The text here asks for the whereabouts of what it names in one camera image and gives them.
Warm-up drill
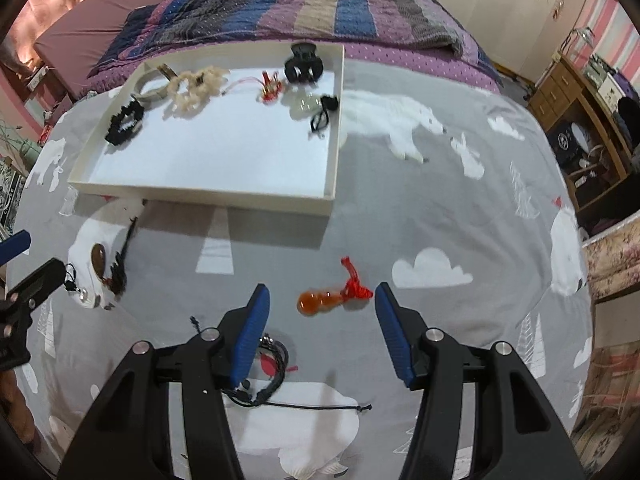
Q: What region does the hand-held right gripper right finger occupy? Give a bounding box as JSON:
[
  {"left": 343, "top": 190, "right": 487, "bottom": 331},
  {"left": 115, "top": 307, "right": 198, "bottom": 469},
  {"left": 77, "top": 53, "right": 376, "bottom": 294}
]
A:
[{"left": 374, "top": 281, "right": 586, "bottom": 480}]

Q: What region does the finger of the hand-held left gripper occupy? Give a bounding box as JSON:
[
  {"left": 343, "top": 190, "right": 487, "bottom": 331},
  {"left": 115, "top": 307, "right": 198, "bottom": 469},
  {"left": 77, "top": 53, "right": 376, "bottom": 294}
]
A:
[
  {"left": 6, "top": 258, "right": 67, "bottom": 313},
  {"left": 0, "top": 231, "right": 32, "bottom": 264}
]

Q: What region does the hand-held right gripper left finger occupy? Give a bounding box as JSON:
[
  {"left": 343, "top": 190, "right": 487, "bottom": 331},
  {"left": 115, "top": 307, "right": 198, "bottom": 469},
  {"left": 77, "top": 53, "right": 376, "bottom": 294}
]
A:
[{"left": 57, "top": 282, "right": 272, "bottom": 480}]

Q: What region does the orange gourd pendant red cord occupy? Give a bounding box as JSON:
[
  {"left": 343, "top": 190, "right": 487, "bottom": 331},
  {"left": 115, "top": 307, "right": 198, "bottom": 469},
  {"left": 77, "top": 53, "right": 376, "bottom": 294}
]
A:
[{"left": 297, "top": 256, "right": 374, "bottom": 317}]

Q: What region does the black scrunchie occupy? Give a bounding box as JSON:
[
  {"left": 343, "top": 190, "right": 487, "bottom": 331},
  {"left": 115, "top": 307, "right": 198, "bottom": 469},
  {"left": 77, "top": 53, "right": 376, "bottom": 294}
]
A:
[{"left": 104, "top": 98, "right": 146, "bottom": 147}]

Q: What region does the white shallow cardboard box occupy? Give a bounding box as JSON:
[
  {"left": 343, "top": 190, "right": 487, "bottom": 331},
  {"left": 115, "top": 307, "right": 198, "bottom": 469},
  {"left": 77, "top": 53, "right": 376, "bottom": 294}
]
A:
[{"left": 66, "top": 42, "right": 347, "bottom": 217}]

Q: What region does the white lace bangle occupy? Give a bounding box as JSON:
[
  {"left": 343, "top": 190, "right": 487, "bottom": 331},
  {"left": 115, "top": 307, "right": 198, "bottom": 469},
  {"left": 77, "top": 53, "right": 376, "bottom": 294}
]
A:
[{"left": 131, "top": 71, "right": 173, "bottom": 104}]

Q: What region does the cream scrunchie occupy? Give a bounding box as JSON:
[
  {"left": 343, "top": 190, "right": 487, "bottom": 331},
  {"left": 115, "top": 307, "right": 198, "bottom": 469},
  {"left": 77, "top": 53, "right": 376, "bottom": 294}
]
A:
[{"left": 165, "top": 66, "right": 230, "bottom": 116}]

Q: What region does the red cord charm bracelet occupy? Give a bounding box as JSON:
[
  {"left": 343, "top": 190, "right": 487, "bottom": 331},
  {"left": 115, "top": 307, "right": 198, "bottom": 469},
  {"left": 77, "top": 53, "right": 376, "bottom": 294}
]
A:
[{"left": 222, "top": 71, "right": 287, "bottom": 107}]

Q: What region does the black hair claw clip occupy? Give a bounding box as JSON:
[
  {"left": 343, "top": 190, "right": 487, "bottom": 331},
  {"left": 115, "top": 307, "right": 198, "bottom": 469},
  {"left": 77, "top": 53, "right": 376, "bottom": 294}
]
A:
[{"left": 283, "top": 42, "right": 324, "bottom": 84}]

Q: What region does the person's left hand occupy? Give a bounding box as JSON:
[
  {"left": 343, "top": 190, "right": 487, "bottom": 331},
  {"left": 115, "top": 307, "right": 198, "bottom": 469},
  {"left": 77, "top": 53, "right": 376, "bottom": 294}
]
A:
[{"left": 0, "top": 370, "right": 45, "bottom": 453}]

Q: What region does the grey printed blanket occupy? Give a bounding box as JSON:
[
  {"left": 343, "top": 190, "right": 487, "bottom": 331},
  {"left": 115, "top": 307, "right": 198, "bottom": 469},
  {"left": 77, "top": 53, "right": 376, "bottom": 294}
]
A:
[{"left": 10, "top": 57, "right": 596, "bottom": 480}]

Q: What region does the floral fabric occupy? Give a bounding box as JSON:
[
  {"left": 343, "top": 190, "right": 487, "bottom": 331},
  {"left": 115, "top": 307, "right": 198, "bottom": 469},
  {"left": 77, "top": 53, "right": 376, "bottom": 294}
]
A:
[{"left": 570, "top": 220, "right": 640, "bottom": 461}]

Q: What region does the pink mattress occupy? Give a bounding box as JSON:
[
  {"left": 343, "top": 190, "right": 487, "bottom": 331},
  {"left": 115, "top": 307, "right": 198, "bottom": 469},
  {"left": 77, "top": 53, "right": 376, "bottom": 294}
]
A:
[{"left": 32, "top": 0, "right": 211, "bottom": 101}]

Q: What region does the black and white bin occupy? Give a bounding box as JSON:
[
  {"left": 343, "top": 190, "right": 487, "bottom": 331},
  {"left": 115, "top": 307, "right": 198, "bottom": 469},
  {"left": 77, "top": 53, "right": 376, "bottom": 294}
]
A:
[{"left": 547, "top": 125, "right": 601, "bottom": 171}]

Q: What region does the wooden desk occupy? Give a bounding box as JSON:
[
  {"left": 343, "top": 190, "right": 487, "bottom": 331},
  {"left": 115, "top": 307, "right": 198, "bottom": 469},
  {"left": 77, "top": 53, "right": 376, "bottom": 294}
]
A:
[{"left": 527, "top": 55, "right": 633, "bottom": 211}]

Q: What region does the striped purple blue quilt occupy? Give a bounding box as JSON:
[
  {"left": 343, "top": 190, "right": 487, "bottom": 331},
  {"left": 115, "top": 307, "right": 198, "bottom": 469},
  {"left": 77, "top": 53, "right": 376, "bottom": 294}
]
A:
[{"left": 87, "top": 0, "right": 503, "bottom": 93}]

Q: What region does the white box on desk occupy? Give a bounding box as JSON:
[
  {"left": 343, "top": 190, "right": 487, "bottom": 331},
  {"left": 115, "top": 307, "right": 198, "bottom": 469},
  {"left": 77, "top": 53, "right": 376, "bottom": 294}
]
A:
[{"left": 585, "top": 57, "right": 625, "bottom": 106}]

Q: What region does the cream wardrobe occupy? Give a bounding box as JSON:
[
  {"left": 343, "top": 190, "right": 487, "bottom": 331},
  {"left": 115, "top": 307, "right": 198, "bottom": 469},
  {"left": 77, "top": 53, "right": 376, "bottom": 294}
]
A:
[{"left": 430, "top": 0, "right": 593, "bottom": 83}]

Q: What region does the desk lamp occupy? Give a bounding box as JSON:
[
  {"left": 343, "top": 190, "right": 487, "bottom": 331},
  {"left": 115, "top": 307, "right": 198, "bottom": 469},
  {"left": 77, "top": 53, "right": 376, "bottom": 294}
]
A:
[{"left": 552, "top": 27, "right": 598, "bottom": 68}]

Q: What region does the black braided bracelet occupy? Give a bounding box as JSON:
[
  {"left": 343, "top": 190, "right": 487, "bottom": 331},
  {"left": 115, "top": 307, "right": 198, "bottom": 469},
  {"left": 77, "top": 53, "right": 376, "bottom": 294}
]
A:
[{"left": 189, "top": 315, "right": 373, "bottom": 409}]

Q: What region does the small silver charm black cord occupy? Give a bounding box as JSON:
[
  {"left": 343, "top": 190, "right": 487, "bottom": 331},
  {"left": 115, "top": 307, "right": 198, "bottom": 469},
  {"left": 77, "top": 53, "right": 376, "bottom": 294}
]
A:
[{"left": 64, "top": 262, "right": 103, "bottom": 311}]

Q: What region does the brown stone pendant black cord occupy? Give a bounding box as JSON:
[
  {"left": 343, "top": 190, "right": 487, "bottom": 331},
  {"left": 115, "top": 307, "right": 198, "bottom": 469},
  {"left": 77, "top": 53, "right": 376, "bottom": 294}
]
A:
[{"left": 91, "top": 216, "right": 141, "bottom": 295}]

